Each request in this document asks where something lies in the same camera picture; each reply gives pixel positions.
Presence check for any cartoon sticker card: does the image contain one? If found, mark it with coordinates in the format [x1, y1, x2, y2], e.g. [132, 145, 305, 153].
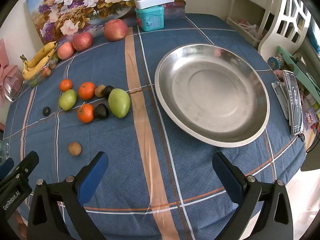
[304, 107, 318, 131]

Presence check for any clear fruit container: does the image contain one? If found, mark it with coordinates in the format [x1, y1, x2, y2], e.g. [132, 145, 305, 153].
[24, 55, 59, 88]

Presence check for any banana bunch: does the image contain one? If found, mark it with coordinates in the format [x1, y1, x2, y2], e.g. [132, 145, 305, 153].
[20, 41, 58, 80]

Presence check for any colourful round tin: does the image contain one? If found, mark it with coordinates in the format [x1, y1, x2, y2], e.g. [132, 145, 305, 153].
[267, 56, 285, 70]

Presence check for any medium red apple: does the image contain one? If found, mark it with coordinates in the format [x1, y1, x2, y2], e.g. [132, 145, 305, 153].
[72, 32, 94, 52]

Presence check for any smartphone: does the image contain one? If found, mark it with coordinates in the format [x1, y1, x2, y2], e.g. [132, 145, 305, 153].
[283, 70, 304, 135]

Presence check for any white carved chair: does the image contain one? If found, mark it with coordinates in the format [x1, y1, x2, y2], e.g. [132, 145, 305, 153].
[257, 0, 313, 58]

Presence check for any small green mango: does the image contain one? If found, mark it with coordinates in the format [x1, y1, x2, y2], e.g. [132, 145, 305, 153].
[59, 89, 78, 111]

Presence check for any teal toy house box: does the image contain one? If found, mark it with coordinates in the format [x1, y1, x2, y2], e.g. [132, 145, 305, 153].
[135, 5, 165, 32]

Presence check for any large red apple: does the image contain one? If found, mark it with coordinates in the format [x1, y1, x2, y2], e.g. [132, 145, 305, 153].
[104, 19, 128, 42]

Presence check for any orange without stem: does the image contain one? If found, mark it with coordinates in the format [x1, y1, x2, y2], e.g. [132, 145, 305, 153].
[78, 82, 96, 100]

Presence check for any brown kiwi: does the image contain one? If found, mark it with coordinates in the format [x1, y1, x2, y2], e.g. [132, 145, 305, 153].
[94, 84, 106, 98]

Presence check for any small pink apple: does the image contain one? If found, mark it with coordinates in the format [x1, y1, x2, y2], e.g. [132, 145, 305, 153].
[57, 42, 75, 60]

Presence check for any floral painting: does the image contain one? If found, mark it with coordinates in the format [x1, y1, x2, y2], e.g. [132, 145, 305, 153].
[26, 0, 185, 44]

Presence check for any small orange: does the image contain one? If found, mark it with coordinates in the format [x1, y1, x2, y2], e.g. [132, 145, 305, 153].
[59, 79, 73, 92]

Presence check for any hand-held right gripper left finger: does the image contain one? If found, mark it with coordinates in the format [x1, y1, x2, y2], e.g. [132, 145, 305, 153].
[27, 151, 109, 240]

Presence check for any pink wrapped bouquet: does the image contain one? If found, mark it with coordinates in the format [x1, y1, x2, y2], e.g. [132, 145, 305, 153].
[0, 39, 25, 103]

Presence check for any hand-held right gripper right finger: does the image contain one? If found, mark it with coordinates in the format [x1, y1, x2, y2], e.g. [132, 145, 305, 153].
[212, 152, 293, 240]

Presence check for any blue plaid tablecloth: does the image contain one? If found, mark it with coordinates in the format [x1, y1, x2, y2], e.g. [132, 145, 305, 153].
[2, 14, 307, 240]

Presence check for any orange with stem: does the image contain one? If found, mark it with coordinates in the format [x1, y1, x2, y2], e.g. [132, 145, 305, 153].
[77, 102, 95, 123]

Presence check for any white power strip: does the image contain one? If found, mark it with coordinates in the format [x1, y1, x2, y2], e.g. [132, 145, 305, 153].
[134, 0, 175, 10]

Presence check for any large metal bowl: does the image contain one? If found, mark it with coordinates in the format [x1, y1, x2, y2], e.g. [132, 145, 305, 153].
[154, 43, 270, 148]

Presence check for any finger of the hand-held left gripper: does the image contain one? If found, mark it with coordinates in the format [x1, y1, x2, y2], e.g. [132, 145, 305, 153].
[0, 157, 15, 174]
[0, 151, 40, 188]

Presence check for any large green mango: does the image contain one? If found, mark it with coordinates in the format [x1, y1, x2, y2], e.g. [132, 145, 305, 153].
[108, 88, 131, 119]

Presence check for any green plastic board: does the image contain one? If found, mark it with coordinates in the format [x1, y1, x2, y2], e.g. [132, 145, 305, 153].
[277, 46, 320, 97]

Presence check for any white phone stand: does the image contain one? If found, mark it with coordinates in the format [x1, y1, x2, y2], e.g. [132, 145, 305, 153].
[271, 81, 292, 120]

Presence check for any dark avocado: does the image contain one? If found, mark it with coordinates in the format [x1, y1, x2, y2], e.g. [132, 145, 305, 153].
[93, 103, 109, 120]
[102, 85, 115, 99]

